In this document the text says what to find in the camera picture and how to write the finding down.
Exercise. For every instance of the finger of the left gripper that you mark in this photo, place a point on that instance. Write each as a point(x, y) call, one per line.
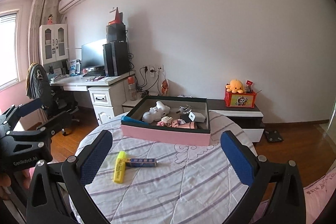
point(56, 124)
point(15, 113)

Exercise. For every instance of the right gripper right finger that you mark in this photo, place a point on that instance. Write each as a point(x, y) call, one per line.
point(287, 203)

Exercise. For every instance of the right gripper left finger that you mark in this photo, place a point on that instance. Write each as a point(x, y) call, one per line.
point(45, 203)

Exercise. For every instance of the yellow highlighter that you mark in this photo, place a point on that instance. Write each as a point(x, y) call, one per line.
point(119, 168)

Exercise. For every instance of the white power adapter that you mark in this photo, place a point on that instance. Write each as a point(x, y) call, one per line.
point(196, 117)

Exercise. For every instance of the pink brick donut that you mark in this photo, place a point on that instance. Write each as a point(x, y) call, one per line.
point(165, 121)

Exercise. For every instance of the pink white brick figure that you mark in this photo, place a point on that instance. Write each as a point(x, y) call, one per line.
point(177, 123)

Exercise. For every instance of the rose gold cylinder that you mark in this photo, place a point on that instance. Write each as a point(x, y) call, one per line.
point(190, 125)

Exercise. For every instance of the left hand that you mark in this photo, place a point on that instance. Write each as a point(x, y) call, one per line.
point(5, 182)

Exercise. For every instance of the black office chair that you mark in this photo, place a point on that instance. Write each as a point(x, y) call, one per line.
point(54, 99)

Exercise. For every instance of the pink bed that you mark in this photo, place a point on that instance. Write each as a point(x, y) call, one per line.
point(318, 205)

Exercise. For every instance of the black bathroom scale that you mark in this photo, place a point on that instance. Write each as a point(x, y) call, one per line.
point(273, 136)

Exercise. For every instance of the white computer desk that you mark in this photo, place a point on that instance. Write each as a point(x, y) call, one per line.
point(105, 96)

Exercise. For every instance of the blue product box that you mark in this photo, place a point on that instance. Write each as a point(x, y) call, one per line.
point(75, 67)

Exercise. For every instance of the black keyboard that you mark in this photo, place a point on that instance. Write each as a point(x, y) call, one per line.
point(94, 74)

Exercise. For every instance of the black low tv cabinet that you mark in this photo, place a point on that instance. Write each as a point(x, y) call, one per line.
point(236, 116)

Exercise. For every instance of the white glass door cabinet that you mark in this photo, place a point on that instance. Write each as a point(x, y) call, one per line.
point(53, 43)

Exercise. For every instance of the white bedside cabinet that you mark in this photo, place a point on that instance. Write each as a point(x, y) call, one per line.
point(129, 104)

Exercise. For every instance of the black computer monitor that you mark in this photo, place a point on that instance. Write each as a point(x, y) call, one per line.
point(92, 55)

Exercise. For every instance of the round table striped cloth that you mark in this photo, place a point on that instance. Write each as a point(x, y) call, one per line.
point(190, 184)

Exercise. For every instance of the orange cap bottle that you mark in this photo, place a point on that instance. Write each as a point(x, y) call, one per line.
point(132, 88)

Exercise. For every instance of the cartoon doll figure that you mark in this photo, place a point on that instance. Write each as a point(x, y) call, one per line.
point(50, 19)

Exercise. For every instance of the black computer tower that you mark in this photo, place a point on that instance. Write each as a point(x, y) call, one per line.
point(116, 60)

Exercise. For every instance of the red cartoon storage box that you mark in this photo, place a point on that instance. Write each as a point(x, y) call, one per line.
point(240, 100)

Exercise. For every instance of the black speaker box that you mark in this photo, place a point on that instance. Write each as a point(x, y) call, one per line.
point(116, 32)

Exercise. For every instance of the yellow octopus plush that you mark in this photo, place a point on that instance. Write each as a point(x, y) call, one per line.
point(235, 86)

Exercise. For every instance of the pink storage box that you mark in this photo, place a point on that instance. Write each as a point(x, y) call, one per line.
point(139, 131)

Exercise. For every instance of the orange snack bag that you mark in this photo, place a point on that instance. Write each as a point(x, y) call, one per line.
point(165, 87)

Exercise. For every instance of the red paper bag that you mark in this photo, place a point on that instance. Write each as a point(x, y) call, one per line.
point(116, 17)

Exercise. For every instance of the patterned pouch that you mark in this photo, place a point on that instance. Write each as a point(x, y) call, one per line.
point(185, 96)

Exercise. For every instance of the wall power outlets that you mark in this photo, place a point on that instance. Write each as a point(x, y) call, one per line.
point(153, 70)

